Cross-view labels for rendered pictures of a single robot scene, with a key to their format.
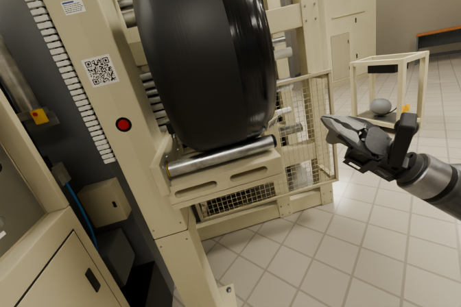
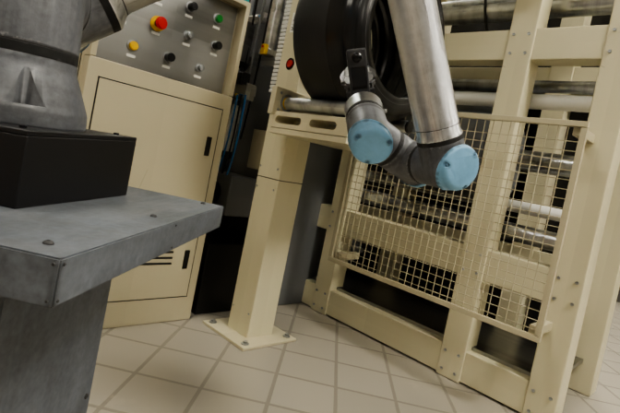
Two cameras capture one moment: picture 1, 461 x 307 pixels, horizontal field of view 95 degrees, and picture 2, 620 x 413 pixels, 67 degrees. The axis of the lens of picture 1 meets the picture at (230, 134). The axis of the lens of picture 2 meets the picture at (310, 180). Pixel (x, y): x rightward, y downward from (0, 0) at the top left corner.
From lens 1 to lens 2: 1.29 m
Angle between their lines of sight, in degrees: 50
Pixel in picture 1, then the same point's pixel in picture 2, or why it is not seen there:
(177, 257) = (259, 206)
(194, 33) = not seen: outside the picture
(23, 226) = (208, 85)
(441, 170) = (358, 97)
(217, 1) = not seen: outside the picture
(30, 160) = (234, 57)
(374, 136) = not seen: hidden behind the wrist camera
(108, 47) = not seen: hidden behind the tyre
